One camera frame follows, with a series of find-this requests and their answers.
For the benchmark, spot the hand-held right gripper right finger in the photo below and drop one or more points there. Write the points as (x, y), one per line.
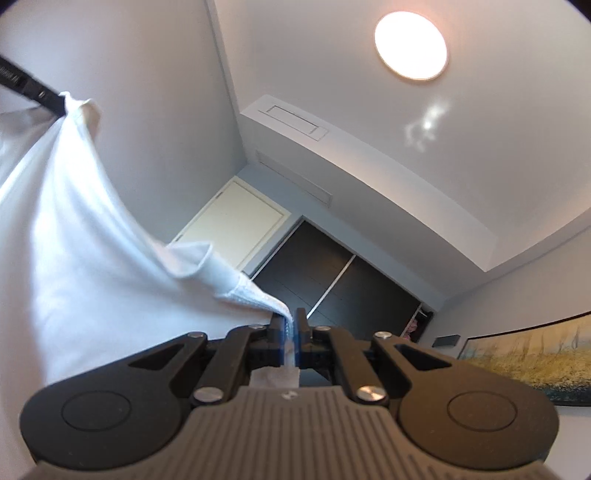
(300, 337)

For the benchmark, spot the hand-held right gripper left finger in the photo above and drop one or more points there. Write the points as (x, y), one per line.
(280, 334)

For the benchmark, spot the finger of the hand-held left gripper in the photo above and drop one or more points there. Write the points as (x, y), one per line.
(32, 87)

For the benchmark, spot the white shirt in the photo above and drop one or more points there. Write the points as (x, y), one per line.
(92, 254)

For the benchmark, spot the hanging pink clothes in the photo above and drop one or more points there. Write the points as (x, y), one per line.
(410, 328)

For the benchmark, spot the dark wardrobe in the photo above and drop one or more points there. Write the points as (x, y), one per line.
(314, 263)

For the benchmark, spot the white ceiling hatch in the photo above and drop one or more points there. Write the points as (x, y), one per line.
(295, 121)

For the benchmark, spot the landscape painting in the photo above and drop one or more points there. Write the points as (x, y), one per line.
(531, 360)

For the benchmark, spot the round ceiling lamp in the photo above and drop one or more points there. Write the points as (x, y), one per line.
(411, 46)

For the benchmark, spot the dark wall device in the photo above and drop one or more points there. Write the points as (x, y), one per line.
(445, 340)

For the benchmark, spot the wall air vent grille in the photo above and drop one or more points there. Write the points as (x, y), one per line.
(295, 180)

